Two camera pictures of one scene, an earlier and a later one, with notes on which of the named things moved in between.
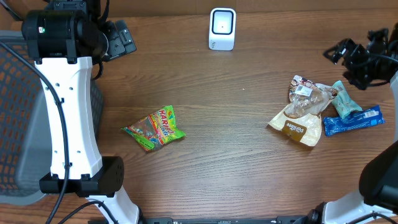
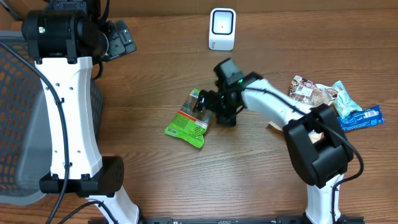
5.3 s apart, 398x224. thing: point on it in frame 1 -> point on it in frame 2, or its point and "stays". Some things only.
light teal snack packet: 343,104 stays
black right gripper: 354,48 -> 228,118
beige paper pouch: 301,119 stays
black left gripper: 122,40 stays
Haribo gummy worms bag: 155,130 -> 189,124
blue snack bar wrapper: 367,117 stays
